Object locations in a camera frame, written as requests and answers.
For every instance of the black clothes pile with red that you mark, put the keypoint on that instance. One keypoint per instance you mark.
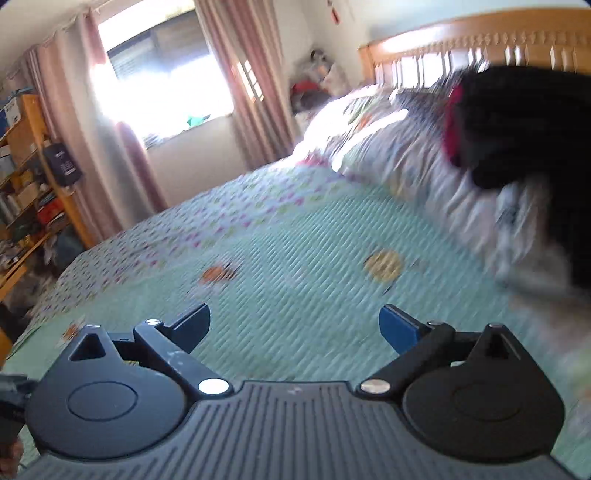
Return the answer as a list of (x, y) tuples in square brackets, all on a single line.
[(521, 124)]

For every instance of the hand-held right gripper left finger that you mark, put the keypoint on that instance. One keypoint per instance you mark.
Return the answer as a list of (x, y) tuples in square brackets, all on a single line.
[(194, 325)]

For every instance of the window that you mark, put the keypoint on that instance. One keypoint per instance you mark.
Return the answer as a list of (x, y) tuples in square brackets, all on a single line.
[(161, 78)]

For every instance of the green quilted bee bedspread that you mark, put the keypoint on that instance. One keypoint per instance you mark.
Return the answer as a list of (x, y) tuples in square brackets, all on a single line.
[(300, 258)]

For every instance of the wooden bookshelf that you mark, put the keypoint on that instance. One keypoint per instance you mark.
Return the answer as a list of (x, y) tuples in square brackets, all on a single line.
[(27, 184)]

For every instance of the corner heap with red item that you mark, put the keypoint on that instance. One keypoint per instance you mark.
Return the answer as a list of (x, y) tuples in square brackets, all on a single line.
[(314, 87)]

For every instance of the black hanging bag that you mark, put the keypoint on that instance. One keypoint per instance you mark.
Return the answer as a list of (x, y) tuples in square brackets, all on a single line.
[(62, 164)]

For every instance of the wooden bed headboard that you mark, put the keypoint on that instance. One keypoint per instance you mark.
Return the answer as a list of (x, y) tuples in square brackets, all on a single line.
[(461, 41)]

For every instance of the pink curtain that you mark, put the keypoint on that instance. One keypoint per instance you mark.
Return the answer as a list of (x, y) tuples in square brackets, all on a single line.
[(249, 92), (92, 138)]

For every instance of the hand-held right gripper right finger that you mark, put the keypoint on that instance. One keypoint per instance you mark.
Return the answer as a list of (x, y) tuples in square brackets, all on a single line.
[(398, 328)]

